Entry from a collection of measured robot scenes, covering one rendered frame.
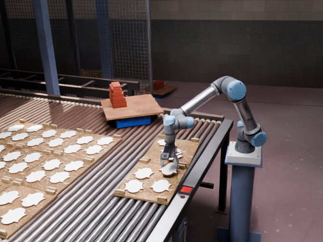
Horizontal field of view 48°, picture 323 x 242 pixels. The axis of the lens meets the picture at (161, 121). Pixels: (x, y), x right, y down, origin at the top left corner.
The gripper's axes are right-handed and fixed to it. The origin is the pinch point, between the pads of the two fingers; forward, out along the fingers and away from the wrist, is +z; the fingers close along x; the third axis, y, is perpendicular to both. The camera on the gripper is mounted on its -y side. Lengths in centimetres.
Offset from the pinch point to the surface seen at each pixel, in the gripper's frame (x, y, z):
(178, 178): -7.4, -4.7, 4.1
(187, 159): -6.9, 21.5, 3.4
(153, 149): 21.9, 30.2, 3.1
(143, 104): 53, 91, -9
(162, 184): -0.3, -15.5, 3.3
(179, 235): -18.4, -40.5, 19.0
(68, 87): 156, 128, -8
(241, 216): -45, 45, 60
